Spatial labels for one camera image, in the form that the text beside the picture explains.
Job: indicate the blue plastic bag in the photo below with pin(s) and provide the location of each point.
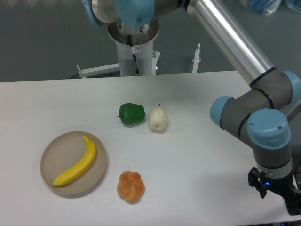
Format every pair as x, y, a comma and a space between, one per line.
267, 7

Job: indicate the white left base bracket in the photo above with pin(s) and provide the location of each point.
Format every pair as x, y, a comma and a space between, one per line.
97, 71

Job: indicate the white right base bracket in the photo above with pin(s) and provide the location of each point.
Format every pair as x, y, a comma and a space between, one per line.
197, 59

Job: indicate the beige round plate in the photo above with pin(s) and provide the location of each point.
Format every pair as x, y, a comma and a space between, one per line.
64, 152

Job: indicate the white base bracket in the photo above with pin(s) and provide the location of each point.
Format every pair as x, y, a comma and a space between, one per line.
97, 71
197, 59

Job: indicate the white pear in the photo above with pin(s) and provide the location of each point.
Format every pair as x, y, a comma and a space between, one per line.
158, 119

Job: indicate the green bell pepper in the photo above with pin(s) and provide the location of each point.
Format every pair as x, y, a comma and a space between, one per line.
130, 113

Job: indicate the yellow banana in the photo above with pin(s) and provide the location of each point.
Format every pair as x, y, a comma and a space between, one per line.
80, 167

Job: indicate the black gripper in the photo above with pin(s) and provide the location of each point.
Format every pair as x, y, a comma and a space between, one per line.
279, 181

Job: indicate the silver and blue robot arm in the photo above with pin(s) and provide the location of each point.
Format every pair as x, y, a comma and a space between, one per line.
254, 118

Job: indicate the orange knotted bread roll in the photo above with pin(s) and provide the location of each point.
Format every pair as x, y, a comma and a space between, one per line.
130, 187

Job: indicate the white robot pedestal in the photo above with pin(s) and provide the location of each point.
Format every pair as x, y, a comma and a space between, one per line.
136, 60

